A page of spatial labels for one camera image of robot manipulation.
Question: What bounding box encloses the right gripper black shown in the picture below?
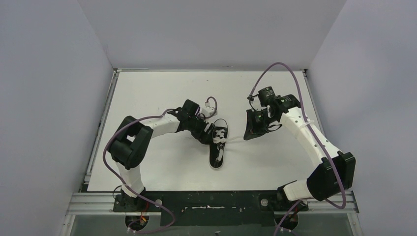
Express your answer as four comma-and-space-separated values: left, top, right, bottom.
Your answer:
245, 109, 276, 141

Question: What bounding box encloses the white shoelace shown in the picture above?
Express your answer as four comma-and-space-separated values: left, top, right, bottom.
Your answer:
210, 127, 243, 169

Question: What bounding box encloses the black white canvas sneaker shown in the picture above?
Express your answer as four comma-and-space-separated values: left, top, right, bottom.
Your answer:
209, 118, 229, 169

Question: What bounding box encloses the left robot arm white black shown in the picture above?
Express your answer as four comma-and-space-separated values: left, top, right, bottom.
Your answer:
103, 99, 227, 210

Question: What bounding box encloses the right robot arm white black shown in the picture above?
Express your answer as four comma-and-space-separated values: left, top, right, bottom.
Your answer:
243, 87, 356, 210

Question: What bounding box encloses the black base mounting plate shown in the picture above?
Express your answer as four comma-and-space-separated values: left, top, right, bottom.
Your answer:
113, 190, 308, 227

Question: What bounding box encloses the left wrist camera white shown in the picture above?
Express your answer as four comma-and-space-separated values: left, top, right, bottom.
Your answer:
200, 108, 217, 119

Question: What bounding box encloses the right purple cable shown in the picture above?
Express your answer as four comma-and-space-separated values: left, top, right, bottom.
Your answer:
273, 62, 347, 236

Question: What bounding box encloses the aluminium frame rail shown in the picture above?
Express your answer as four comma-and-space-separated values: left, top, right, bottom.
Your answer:
65, 190, 359, 216

